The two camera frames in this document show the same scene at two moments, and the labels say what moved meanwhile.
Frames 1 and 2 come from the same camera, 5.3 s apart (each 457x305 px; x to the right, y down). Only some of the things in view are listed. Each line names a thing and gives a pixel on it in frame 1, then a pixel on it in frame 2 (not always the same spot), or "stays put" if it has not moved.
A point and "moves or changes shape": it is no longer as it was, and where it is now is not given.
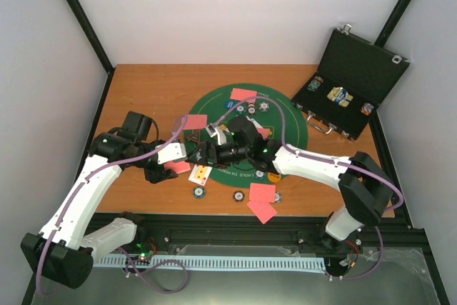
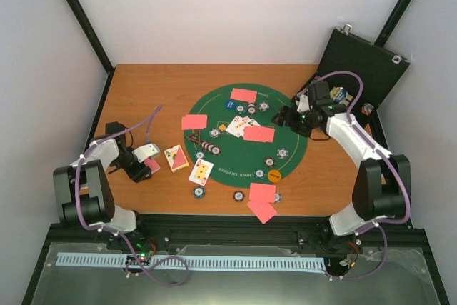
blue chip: (259, 174) stays put
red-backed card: (264, 193) stays put
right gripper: (204, 148) → (290, 122)
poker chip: (238, 196) stays put
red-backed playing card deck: (178, 166) moves or changes shape
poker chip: (278, 197) stays put
